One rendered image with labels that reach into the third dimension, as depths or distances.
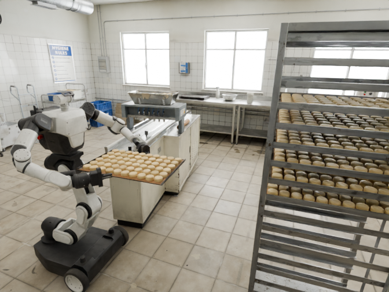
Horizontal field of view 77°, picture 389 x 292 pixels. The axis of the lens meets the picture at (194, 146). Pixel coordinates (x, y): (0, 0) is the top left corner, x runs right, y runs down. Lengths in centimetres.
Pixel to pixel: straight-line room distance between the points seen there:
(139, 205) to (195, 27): 454
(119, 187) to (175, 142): 84
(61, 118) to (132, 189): 103
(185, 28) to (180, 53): 55
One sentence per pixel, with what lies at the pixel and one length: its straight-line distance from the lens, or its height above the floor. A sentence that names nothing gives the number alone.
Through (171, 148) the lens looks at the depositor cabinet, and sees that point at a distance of 293.
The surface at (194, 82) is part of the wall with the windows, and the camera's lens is 611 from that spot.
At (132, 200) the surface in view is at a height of 35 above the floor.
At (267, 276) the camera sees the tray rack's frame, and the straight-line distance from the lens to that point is 215.
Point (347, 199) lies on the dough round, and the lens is 141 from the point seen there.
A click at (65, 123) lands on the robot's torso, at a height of 127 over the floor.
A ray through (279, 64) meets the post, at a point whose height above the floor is 167.
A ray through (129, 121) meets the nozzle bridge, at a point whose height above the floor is 95.
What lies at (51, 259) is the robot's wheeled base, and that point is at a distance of 241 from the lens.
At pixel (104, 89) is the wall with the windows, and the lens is 756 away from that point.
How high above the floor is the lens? 167
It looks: 19 degrees down
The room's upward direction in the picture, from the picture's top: 1 degrees clockwise
